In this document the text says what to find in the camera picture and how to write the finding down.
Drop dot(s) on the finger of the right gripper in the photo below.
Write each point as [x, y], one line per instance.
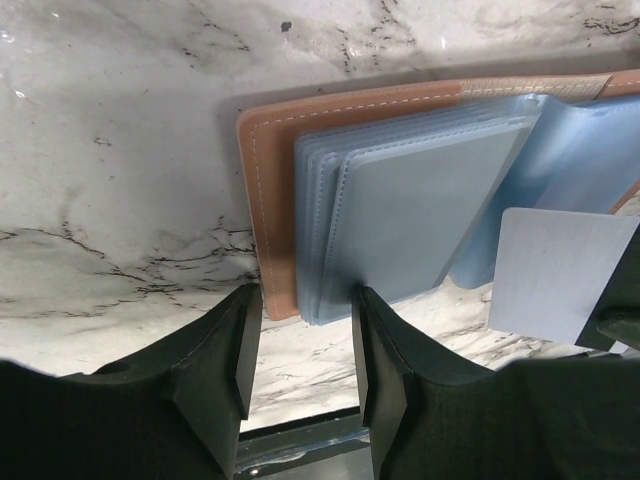
[612, 317]

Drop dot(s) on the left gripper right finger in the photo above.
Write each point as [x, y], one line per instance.
[433, 414]

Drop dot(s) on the silver brushed credit card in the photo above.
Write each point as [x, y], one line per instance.
[552, 268]

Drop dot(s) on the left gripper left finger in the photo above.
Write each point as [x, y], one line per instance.
[171, 410]

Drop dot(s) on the tan leather card holder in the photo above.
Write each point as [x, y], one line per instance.
[401, 187]

